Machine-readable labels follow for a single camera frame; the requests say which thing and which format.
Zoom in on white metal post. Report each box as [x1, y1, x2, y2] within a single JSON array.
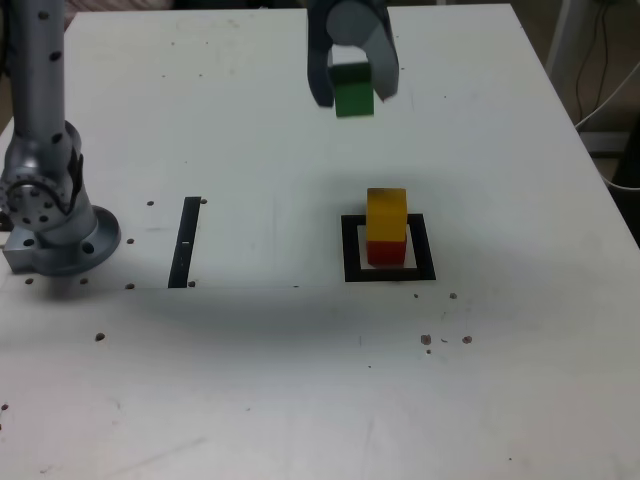
[[544, 0, 577, 76]]

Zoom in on grey background box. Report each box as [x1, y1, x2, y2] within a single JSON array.
[[579, 130, 631, 159]]

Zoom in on green cube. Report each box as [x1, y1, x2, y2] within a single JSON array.
[[329, 62, 376, 120]]

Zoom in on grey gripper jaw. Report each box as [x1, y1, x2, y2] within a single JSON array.
[[305, 0, 336, 109], [326, 0, 401, 104]]

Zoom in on white cable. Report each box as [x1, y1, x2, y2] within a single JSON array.
[[574, 62, 640, 191]]

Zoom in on thin black hanging cable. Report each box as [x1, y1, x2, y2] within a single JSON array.
[[574, 0, 610, 121]]

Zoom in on red cube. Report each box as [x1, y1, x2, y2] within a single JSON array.
[[367, 238, 407, 267]]

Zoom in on yellow cube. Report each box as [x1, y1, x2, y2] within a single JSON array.
[[366, 187, 409, 244]]

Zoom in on black tape square outline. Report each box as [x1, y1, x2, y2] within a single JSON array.
[[340, 213, 437, 283]]

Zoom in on black tape strip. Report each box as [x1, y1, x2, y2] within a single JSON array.
[[167, 196, 202, 290]]

